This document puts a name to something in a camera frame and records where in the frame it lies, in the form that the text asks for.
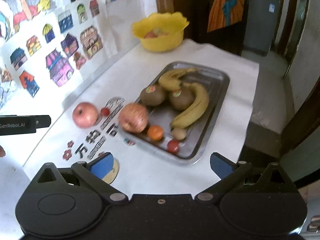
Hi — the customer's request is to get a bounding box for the small tan longan fruit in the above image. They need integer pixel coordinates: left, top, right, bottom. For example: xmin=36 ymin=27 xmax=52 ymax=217
xmin=171 ymin=127 xmax=187 ymax=141

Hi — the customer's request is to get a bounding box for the red apple with dimple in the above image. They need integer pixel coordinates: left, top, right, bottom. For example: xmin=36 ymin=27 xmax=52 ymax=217
xmin=118 ymin=103 xmax=149 ymax=133

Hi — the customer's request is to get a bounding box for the long yellow banana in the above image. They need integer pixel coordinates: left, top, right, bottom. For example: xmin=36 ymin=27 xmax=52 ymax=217
xmin=170 ymin=82 xmax=209 ymax=129

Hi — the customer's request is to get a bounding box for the yellow plastic bowl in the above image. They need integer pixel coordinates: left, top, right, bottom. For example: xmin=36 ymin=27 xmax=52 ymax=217
xmin=132 ymin=12 xmax=189 ymax=52

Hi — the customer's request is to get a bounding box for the small orange tangerine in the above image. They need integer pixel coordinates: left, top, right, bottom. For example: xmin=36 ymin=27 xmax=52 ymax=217
xmin=147 ymin=125 xmax=164 ymax=141

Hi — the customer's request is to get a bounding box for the smooth red apple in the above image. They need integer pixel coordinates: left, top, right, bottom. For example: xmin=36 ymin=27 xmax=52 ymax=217
xmin=72 ymin=102 xmax=99 ymax=128

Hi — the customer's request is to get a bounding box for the white printed tablecloth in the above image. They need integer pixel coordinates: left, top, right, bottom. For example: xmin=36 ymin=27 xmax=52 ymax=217
xmin=22 ymin=38 xmax=261 ymax=201

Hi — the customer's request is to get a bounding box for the houses drawing paper sheet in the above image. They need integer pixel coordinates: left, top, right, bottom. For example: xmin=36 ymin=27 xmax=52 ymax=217
xmin=1 ymin=0 xmax=118 ymax=113

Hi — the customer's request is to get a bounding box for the dark door with painting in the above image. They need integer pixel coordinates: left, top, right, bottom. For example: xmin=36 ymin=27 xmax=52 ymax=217
xmin=156 ymin=0 xmax=248 ymax=55

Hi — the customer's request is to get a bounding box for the red cherry tomato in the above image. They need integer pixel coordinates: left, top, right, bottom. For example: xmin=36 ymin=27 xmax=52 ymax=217
xmin=100 ymin=107 xmax=110 ymax=116
xmin=167 ymin=140 xmax=180 ymax=154

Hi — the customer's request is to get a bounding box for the short yellow banana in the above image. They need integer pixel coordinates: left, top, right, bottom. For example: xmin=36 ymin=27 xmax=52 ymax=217
xmin=158 ymin=67 xmax=198 ymax=92

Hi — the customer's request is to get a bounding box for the metal tray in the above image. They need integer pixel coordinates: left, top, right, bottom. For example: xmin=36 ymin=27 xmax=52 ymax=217
xmin=119 ymin=61 xmax=230 ymax=165

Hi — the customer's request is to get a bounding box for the grey appliance box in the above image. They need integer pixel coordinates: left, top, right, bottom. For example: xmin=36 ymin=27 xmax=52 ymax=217
xmin=244 ymin=0 xmax=279 ymax=56

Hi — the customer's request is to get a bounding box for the kiwi with sticker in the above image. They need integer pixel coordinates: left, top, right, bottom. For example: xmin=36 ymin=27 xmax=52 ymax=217
xmin=140 ymin=85 xmax=167 ymax=106
xmin=168 ymin=87 xmax=195 ymax=111

